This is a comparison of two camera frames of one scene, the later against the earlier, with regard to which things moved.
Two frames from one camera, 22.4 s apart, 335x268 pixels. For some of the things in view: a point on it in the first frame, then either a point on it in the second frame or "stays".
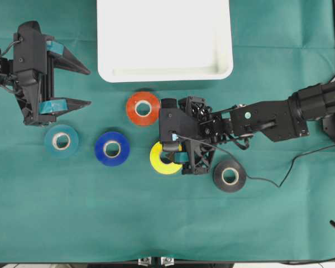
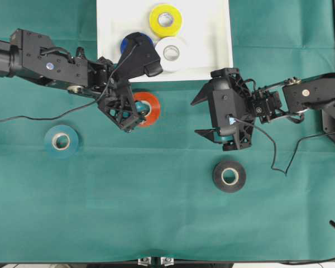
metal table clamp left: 145,261 stays
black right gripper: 192,123 to 231,78
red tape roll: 140,120 stays
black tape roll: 218,179 stays
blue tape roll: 123,143 to 124,42
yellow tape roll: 162,167 to 165,31
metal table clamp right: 167,262 stays
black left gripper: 33,56 to 114,93
